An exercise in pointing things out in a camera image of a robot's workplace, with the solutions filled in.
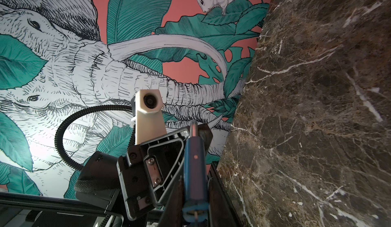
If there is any blue padlock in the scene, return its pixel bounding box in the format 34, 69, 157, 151
182, 120, 209, 223

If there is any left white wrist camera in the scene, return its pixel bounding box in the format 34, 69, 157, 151
132, 90, 167, 145

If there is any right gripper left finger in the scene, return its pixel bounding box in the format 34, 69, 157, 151
158, 178, 183, 227

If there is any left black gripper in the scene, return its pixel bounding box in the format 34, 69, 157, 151
74, 122, 214, 222

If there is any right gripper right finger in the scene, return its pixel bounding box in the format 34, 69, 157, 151
208, 162, 241, 227

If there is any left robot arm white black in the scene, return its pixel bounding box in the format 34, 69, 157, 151
1, 101, 132, 195

